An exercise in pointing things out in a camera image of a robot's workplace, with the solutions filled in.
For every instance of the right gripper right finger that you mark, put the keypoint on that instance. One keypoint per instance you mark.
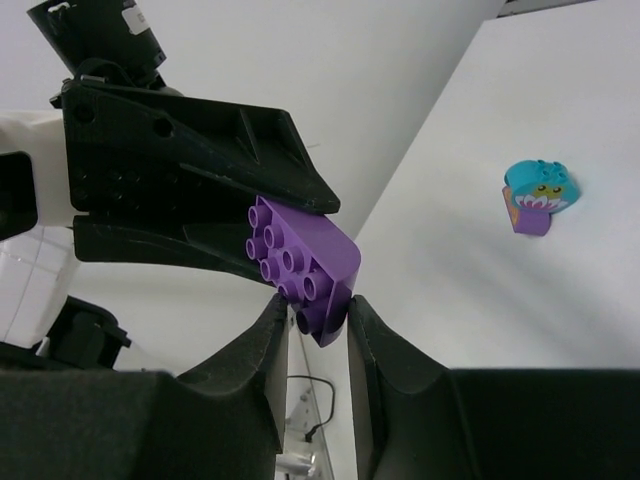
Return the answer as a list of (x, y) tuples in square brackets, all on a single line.
[(414, 418)]

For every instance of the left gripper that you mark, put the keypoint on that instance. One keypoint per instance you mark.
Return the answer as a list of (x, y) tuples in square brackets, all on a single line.
[(141, 154)]

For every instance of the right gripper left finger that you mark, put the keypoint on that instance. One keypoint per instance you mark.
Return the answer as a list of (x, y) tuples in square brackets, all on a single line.
[(222, 419)]

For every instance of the purple butterfly wing lego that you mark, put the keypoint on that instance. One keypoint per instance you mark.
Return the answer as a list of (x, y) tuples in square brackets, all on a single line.
[(310, 261)]

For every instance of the teal purple butterfly lego cluster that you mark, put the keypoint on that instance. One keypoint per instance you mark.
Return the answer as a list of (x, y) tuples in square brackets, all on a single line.
[(534, 191)]

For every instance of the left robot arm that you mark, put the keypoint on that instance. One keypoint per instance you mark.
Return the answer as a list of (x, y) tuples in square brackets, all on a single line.
[(108, 42)]

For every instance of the aluminium frame rail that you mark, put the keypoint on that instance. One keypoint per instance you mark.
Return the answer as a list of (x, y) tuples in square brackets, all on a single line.
[(518, 7)]

